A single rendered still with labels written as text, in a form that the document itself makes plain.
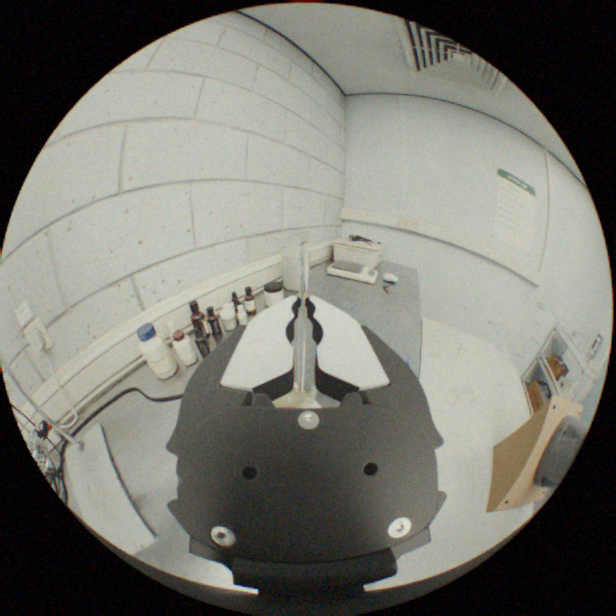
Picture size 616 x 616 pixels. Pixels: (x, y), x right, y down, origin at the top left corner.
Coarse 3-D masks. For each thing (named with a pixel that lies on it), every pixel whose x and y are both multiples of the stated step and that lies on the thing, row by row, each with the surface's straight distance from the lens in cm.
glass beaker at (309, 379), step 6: (294, 372) 21; (306, 372) 20; (312, 372) 20; (294, 378) 22; (306, 378) 21; (312, 378) 20; (294, 384) 23; (306, 384) 22; (312, 384) 20; (306, 390) 23; (312, 390) 21; (312, 396) 21; (312, 402) 19
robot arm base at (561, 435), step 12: (564, 420) 52; (576, 420) 52; (564, 432) 51; (576, 432) 49; (552, 444) 48; (564, 444) 48; (576, 444) 48; (552, 456) 48; (564, 456) 48; (540, 468) 50; (552, 468) 49; (564, 468) 48; (540, 480) 51; (552, 480) 50
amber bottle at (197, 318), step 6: (192, 306) 51; (198, 306) 52; (192, 312) 52; (198, 312) 52; (192, 318) 52; (198, 318) 52; (204, 318) 53; (192, 324) 54; (198, 324) 52; (204, 324) 53; (204, 330) 54
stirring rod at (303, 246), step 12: (300, 252) 11; (300, 264) 12; (300, 276) 12; (300, 288) 12; (300, 300) 12; (300, 312) 13; (300, 324) 14; (300, 336) 14; (300, 348) 15; (300, 360) 16; (300, 372) 17; (300, 384) 19; (300, 396) 21
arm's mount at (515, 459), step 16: (560, 400) 49; (544, 416) 45; (560, 416) 51; (576, 416) 62; (528, 432) 46; (544, 432) 46; (496, 448) 52; (512, 448) 48; (528, 448) 46; (544, 448) 49; (496, 464) 51; (512, 464) 47; (528, 464) 46; (496, 480) 49; (512, 480) 46; (528, 480) 51; (496, 496) 48; (512, 496) 49; (528, 496) 57
